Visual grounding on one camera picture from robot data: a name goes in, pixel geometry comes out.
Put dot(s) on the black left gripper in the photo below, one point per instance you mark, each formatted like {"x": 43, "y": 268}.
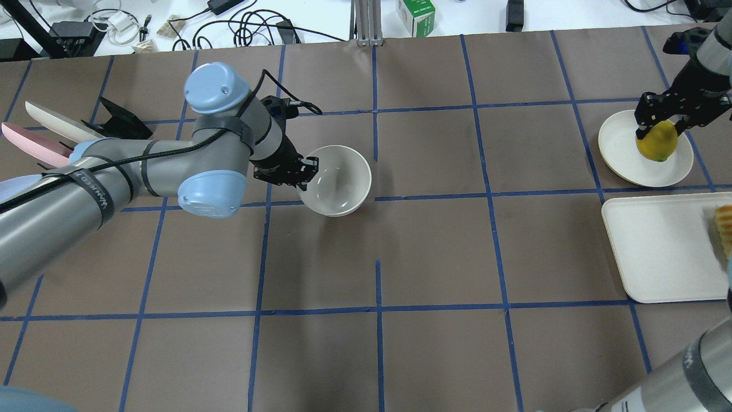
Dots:
{"x": 278, "y": 163}

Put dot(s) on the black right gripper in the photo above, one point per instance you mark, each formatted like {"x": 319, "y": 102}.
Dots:
{"x": 690, "y": 87}

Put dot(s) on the yellow lemon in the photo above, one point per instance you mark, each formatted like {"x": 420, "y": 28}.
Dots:
{"x": 660, "y": 142}

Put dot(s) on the white bowl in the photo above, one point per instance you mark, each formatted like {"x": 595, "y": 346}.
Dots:
{"x": 342, "y": 183}

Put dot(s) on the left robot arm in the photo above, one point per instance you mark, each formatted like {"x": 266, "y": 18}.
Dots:
{"x": 44, "y": 219}

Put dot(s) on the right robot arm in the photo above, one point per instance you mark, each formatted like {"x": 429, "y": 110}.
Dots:
{"x": 708, "y": 51}

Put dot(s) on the white round plate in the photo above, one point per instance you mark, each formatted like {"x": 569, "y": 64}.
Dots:
{"x": 617, "y": 146}

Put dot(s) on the sliced yellow bread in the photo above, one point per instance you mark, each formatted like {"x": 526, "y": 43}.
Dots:
{"x": 722, "y": 219}

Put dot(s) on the white rectangular tray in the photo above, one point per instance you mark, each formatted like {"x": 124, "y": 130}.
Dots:
{"x": 667, "y": 248}

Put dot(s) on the black dish rack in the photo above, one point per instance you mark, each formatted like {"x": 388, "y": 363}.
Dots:
{"x": 122, "y": 123}

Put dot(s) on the black power adapter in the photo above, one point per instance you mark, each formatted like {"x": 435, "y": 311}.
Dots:
{"x": 218, "y": 7}

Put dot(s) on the green white carton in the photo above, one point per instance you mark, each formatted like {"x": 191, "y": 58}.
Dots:
{"x": 418, "y": 17}

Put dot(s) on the cream plate in rack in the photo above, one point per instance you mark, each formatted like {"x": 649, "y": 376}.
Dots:
{"x": 60, "y": 124}

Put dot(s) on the pink plate in rack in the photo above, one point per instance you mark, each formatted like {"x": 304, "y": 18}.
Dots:
{"x": 41, "y": 148}

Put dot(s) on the blue plate in rack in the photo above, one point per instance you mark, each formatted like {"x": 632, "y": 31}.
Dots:
{"x": 13, "y": 187}

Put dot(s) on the aluminium frame post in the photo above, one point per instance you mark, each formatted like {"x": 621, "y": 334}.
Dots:
{"x": 366, "y": 23}

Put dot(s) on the white charger with cable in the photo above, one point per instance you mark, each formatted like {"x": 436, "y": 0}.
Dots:
{"x": 120, "y": 26}

